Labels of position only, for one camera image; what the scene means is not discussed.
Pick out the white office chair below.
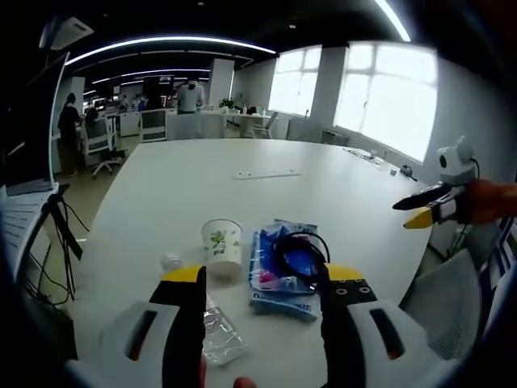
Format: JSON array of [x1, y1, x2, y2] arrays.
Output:
[[250, 112, 280, 140], [138, 108, 168, 143], [85, 116, 129, 179]]

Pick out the computer monitor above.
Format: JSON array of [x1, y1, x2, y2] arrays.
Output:
[[0, 51, 70, 196]]

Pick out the clear plastic bag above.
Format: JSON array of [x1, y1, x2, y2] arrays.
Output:
[[201, 293, 249, 368]]

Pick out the blue white board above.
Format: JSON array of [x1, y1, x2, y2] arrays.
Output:
[[479, 217, 517, 294]]

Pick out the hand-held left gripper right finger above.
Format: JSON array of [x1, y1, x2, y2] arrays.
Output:
[[318, 262, 460, 388]]

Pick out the white keyboard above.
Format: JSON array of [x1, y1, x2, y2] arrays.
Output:
[[0, 188, 61, 286]]

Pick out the grey mesh chair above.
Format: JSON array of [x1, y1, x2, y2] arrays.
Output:
[[401, 247, 488, 361]]

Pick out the ceiling air conditioner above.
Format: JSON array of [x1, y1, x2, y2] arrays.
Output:
[[48, 15, 95, 52]]

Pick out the blue plastic packet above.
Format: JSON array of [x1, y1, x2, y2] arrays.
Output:
[[246, 217, 325, 323]]

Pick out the black tripod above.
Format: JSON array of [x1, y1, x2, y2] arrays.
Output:
[[39, 183, 90, 302]]

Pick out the black floor cables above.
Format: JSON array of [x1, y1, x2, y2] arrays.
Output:
[[23, 242, 78, 308]]

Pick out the white table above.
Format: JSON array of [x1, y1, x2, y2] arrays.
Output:
[[66, 137, 436, 388]]

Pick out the window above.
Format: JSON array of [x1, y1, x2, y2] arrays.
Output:
[[334, 40, 439, 165], [267, 44, 323, 117]]

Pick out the black cable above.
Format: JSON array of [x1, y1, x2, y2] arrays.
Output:
[[271, 232, 331, 293]]

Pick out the white bottle cap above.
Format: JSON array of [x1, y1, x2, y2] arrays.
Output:
[[159, 251, 183, 270]]

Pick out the white office desk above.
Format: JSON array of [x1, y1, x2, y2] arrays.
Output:
[[200, 109, 272, 141]]

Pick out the white paper cup green print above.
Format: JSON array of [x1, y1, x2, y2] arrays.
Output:
[[200, 218, 244, 280]]

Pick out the person's right hand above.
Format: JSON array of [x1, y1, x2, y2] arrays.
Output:
[[467, 179, 501, 226]]

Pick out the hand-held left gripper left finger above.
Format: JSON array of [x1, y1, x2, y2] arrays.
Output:
[[65, 264, 209, 388]]

